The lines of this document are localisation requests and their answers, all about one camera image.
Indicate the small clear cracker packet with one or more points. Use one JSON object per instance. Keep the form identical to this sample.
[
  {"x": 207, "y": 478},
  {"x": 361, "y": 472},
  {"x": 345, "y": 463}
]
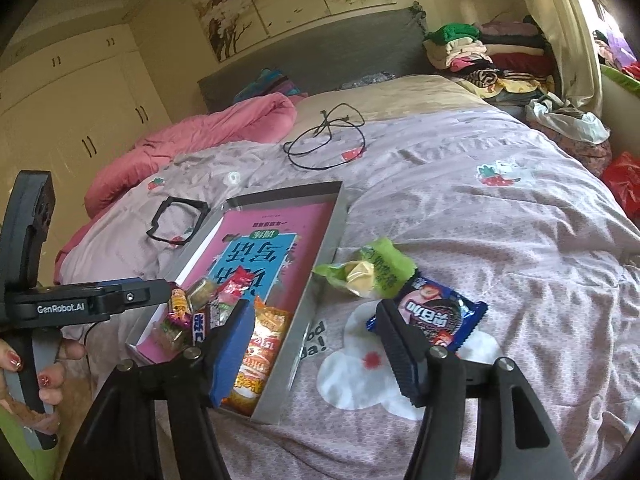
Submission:
[{"x": 170, "y": 337}]

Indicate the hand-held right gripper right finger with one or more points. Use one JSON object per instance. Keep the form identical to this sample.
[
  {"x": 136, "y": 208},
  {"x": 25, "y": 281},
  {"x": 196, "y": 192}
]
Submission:
[{"x": 400, "y": 355}]

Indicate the grey-pink printed quilt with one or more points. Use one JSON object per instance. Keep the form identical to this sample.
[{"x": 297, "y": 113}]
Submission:
[{"x": 500, "y": 260}]

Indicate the pink blanket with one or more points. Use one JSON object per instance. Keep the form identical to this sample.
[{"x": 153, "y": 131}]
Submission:
[{"x": 200, "y": 135}]

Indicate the green windowsill mat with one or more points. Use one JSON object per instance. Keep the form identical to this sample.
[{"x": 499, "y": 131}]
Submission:
[{"x": 620, "y": 72}]

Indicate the teal patterned cloth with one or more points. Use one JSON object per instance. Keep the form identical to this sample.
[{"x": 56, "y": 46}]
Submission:
[{"x": 270, "y": 85}]

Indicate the colourful clothes on windowsill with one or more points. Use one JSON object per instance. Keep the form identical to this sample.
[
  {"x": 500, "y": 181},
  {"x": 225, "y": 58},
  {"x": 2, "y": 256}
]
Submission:
[{"x": 617, "y": 52}]

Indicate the long red snack packet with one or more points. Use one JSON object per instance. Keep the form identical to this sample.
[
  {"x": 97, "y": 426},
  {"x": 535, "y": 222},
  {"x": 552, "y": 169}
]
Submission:
[{"x": 237, "y": 285}]

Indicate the pink and blue book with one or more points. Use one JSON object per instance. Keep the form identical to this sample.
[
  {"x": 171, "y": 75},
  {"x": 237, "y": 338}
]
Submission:
[{"x": 270, "y": 230}]

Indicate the small orange candy packet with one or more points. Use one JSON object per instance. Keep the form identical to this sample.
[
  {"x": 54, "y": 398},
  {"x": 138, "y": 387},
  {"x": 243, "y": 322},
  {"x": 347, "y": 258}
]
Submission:
[{"x": 179, "y": 305}]

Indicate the grey cardboard tray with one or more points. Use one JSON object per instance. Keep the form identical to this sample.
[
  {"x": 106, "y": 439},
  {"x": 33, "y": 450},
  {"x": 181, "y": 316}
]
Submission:
[{"x": 320, "y": 280}]

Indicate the black square plastic frame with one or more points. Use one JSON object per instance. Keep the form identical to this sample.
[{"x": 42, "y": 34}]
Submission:
[{"x": 185, "y": 203}]

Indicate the blue cookie packet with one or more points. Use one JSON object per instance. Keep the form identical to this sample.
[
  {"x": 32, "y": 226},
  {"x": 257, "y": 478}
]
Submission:
[{"x": 440, "y": 315}]

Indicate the pile of folded clothes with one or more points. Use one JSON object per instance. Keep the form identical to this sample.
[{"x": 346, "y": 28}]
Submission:
[{"x": 500, "y": 55}]

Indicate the grey padded headboard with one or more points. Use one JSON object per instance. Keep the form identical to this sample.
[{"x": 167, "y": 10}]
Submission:
[{"x": 325, "y": 55}]

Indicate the person's left hand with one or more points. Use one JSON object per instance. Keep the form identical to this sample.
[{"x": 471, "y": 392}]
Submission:
[{"x": 52, "y": 390}]

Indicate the green garment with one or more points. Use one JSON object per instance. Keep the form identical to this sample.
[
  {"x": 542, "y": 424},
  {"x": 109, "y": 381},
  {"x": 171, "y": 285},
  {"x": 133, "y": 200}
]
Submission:
[{"x": 15, "y": 455}]

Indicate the orange cracker packet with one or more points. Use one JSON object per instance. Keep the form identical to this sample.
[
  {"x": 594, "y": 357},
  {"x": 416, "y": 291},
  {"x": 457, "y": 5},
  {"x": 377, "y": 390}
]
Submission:
[{"x": 262, "y": 350}]

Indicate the green snack packet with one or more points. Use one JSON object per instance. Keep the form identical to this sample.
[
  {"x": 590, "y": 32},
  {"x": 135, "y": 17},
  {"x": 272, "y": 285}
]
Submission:
[{"x": 385, "y": 265}]

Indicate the cream wardrobe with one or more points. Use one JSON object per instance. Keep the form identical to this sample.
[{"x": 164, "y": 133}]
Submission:
[{"x": 75, "y": 110}]

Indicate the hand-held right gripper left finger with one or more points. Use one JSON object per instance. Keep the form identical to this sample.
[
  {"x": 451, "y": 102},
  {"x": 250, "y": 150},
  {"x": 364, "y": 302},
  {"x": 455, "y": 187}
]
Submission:
[{"x": 230, "y": 355}]

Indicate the beige curtain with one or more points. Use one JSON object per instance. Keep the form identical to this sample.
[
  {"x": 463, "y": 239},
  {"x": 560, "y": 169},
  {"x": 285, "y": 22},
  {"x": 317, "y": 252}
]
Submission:
[{"x": 570, "y": 35}]

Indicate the red plastic bag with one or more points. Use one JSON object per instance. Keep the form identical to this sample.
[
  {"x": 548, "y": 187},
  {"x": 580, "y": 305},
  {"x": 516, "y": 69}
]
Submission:
[{"x": 625, "y": 180}]

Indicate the window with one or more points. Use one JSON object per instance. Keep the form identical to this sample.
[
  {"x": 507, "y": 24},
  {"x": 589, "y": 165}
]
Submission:
[{"x": 610, "y": 5}]

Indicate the yellow wafer packet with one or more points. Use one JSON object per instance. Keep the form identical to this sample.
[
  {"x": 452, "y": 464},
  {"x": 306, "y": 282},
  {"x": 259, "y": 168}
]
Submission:
[{"x": 202, "y": 294}]

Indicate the wall painting of trees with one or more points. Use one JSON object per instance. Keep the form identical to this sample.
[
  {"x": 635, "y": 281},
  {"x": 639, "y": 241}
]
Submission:
[{"x": 275, "y": 0}]

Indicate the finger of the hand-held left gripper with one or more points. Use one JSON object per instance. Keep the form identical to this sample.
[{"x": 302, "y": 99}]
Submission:
[{"x": 137, "y": 296}]

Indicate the beige bed sheet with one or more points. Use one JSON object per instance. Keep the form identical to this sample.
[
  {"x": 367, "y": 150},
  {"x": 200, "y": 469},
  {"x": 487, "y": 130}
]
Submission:
[{"x": 400, "y": 95}]

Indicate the dark chocolate bar packet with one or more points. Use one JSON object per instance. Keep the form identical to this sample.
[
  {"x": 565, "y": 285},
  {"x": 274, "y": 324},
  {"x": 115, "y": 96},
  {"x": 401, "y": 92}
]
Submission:
[{"x": 205, "y": 322}]

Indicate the white plastic bag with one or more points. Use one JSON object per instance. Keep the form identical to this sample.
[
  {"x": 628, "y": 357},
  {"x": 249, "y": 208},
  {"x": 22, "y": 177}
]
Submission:
[{"x": 575, "y": 122}]

